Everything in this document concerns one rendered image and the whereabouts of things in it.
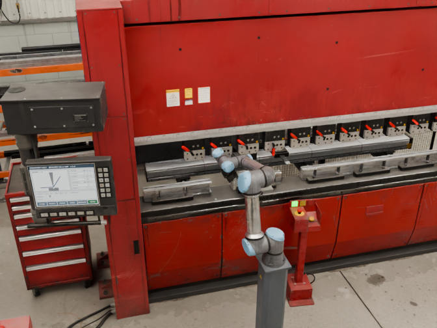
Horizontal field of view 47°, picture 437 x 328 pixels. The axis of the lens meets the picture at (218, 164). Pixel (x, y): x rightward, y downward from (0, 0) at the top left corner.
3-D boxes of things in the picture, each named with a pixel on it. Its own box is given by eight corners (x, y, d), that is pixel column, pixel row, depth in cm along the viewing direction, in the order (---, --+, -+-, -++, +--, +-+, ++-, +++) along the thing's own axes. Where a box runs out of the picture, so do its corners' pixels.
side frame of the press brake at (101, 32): (116, 320, 384) (75, 9, 273) (109, 251, 456) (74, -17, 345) (149, 314, 389) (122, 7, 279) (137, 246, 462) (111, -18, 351)
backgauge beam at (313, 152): (147, 183, 390) (145, 170, 385) (144, 174, 402) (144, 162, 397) (411, 148, 440) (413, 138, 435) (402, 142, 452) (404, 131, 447)
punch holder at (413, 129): (410, 134, 397) (413, 114, 389) (404, 129, 404) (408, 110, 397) (426, 132, 401) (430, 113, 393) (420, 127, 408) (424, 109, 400)
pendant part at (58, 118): (27, 237, 293) (-4, 100, 252) (37, 213, 315) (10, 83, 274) (116, 233, 297) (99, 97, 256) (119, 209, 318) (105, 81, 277)
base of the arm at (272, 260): (289, 265, 321) (289, 253, 316) (266, 270, 317) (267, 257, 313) (279, 251, 334) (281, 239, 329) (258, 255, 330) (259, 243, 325)
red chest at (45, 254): (30, 303, 399) (4, 196, 351) (33, 263, 442) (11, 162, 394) (94, 292, 410) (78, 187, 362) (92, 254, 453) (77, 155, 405)
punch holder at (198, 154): (184, 161, 358) (183, 140, 350) (182, 156, 365) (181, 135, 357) (205, 159, 361) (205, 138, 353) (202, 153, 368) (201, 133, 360)
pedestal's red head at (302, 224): (293, 232, 371) (295, 212, 362) (288, 220, 384) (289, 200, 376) (320, 230, 373) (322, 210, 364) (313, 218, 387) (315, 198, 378)
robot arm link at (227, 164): (240, 161, 332) (233, 153, 340) (224, 164, 328) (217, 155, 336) (239, 171, 336) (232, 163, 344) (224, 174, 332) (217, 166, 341)
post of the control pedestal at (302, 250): (296, 283, 402) (301, 228, 376) (294, 278, 407) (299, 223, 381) (302, 282, 403) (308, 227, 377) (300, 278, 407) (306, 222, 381)
